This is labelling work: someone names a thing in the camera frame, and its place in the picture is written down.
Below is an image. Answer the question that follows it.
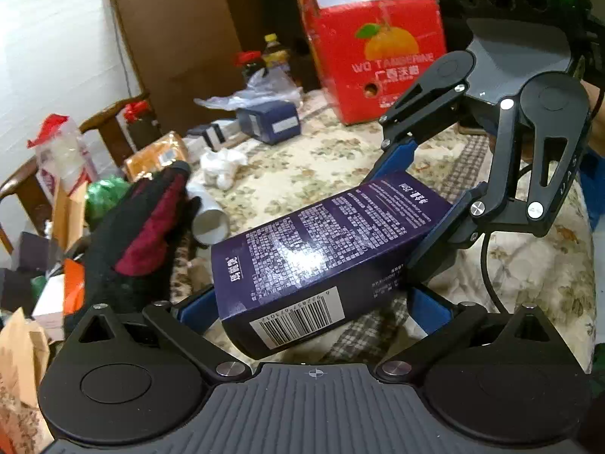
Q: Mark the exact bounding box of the clear bag with red top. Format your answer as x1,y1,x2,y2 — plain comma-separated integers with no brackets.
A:
27,114,98,195

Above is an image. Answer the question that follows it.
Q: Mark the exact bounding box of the black white striped box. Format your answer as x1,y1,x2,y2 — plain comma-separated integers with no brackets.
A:
187,123,226,152

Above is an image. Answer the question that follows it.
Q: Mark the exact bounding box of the wooden armchair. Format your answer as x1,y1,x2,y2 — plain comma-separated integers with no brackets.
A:
1,92,149,236

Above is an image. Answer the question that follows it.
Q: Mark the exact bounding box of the green plastic bag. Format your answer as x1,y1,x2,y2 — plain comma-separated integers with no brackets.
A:
85,175,130,232

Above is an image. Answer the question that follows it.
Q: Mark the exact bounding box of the black and maroon glove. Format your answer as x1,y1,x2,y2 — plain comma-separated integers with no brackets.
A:
62,161,201,335

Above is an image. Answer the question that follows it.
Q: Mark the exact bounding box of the orange packaged bread bag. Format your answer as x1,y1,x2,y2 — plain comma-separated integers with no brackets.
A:
124,131,189,182

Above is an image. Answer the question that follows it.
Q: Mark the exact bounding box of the navy blue small box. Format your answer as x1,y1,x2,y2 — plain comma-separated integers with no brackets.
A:
236,101,301,146

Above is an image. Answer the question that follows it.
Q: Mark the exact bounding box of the dark jar red lid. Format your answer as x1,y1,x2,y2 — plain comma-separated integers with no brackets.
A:
235,50,265,83

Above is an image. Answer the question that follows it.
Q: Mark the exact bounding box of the white paper roll tube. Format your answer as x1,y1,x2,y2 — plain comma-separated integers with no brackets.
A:
187,178,230,246

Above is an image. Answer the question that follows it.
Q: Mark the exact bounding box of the yellow cap oil bottle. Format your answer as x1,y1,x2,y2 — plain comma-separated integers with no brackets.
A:
262,34,290,74

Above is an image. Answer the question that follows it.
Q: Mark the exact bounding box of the red tangerine carton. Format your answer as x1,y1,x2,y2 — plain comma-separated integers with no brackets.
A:
297,0,446,124

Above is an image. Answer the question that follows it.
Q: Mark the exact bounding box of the crumpled white tissue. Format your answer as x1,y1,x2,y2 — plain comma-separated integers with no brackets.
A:
200,148,248,191

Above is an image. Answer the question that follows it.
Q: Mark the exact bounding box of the clear plastic bag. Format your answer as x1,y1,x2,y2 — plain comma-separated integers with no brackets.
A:
194,68,303,111

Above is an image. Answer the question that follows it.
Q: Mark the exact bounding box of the brown wooden cabinet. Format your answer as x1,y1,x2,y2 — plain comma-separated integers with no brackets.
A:
111,0,264,133

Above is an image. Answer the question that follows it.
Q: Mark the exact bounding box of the dark purple printed box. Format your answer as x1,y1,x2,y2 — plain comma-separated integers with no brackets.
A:
211,171,451,360

